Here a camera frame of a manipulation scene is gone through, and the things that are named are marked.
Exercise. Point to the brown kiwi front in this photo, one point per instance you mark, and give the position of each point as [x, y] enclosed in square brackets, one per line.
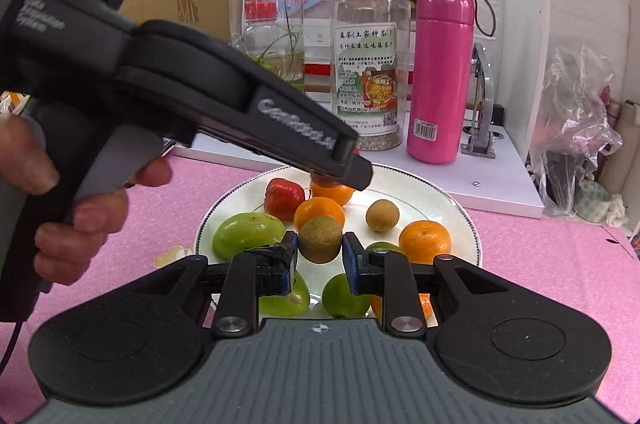
[320, 239]

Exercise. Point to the red wax apple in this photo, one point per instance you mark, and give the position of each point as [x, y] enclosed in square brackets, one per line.
[282, 197]

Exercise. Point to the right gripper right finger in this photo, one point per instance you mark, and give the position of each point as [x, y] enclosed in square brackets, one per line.
[452, 284]

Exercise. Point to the brown kiwi back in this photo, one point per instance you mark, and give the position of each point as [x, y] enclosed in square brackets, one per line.
[382, 215]

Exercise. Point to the small green tomato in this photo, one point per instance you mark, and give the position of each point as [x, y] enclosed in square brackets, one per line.
[340, 303]
[383, 246]

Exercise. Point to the grey metal bracket right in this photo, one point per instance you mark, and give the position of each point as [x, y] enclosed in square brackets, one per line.
[480, 135]

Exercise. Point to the brown kiwi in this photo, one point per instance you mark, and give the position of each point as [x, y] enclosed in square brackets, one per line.
[320, 239]
[382, 215]

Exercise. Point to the white round plate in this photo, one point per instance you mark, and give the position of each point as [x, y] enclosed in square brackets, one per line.
[415, 197]

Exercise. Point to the pink thermos bottle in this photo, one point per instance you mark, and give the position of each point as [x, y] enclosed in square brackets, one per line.
[440, 78]

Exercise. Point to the large green fruit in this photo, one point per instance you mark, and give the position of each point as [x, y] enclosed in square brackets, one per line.
[245, 231]
[291, 305]

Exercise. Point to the person's left hand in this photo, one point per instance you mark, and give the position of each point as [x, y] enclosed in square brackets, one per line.
[65, 251]

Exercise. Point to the clear plastic bag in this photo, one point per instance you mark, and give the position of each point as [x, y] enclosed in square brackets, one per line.
[572, 127]

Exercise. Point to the clear labelled tea jar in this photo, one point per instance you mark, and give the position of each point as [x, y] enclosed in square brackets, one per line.
[370, 42]

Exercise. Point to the orange tangerine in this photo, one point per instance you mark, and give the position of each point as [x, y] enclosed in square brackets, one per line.
[376, 303]
[324, 187]
[423, 240]
[318, 206]

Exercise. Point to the small green tomato front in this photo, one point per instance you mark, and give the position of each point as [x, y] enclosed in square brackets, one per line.
[340, 303]

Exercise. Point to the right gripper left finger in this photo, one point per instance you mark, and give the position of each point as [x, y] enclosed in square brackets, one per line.
[191, 282]

